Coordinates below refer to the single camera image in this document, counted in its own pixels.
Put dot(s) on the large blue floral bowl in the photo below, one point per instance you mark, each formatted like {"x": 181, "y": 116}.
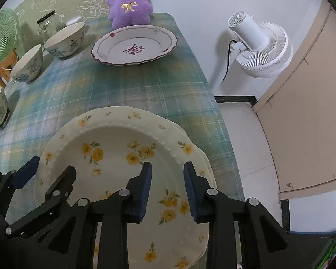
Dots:
{"x": 64, "y": 44}

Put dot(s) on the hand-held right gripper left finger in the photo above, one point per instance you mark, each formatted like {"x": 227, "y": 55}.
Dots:
{"x": 146, "y": 193}

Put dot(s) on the green desk fan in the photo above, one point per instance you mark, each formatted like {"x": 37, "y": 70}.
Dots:
{"x": 2, "y": 39}

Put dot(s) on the plaid tablecloth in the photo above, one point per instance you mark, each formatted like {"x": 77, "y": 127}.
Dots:
{"x": 128, "y": 89}

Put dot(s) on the red-rimmed white plate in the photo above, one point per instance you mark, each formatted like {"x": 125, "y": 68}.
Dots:
{"x": 134, "y": 47}

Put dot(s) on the glass jar with lid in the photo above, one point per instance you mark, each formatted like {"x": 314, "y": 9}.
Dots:
{"x": 49, "y": 26}

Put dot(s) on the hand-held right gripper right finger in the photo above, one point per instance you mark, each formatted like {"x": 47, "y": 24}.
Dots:
{"x": 191, "y": 196}

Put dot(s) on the dark blue-edged container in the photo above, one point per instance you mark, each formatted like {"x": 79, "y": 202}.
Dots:
{"x": 319, "y": 246}

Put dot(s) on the beige bowl with green rim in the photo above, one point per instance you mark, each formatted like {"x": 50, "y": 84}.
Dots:
{"x": 28, "y": 64}

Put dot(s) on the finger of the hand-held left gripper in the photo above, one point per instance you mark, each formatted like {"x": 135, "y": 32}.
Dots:
{"x": 62, "y": 181}
{"x": 28, "y": 171}

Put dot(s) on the cotton swab container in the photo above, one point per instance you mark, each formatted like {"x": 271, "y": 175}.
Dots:
{"x": 73, "y": 21}

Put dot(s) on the purple plush toy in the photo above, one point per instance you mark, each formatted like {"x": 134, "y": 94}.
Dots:
{"x": 128, "y": 8}

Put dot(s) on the yellow floral plate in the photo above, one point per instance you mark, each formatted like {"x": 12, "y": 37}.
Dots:
{"x": 205, "y": 164}
{"x": 114, "y": 145}

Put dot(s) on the white standing fan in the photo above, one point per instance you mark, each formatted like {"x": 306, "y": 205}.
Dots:
{"x": 249, "y": 30}

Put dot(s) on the beige door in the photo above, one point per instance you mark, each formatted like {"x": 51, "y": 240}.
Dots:
{"x": 310, "y": 117}

